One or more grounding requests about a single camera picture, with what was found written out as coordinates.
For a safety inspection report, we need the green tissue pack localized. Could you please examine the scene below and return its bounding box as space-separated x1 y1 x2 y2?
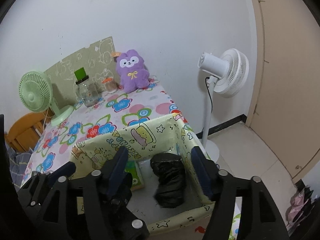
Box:
125 161 145 191

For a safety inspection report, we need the grey plaid pillow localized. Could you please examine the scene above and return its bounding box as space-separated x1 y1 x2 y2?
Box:
7 147 31 191

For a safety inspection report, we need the yellow cartoon storage box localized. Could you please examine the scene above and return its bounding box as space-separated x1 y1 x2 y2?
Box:
70 114 214 236

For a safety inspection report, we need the floral tablecloth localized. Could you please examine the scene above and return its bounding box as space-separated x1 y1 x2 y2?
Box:
19 78 241 240

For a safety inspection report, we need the glass mason jar mug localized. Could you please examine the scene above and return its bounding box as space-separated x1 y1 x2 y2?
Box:
74 67 99 107

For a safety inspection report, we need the toothpick jar orange lid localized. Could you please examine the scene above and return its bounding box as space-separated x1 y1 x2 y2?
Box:
101 77 118 94

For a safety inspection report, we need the green desk fan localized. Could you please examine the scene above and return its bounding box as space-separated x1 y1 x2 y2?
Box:
18 71 74 126

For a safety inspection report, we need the beige door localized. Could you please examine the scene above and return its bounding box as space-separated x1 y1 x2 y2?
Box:
250 0 319 181

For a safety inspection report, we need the white standing fan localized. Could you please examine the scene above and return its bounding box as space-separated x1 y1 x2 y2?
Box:
197 48 249 162

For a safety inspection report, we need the purple plush bunny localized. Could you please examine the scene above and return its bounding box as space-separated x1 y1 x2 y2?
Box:
116 49 150 93

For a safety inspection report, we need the green patterned board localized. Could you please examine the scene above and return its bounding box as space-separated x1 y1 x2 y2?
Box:
45 36 120 108

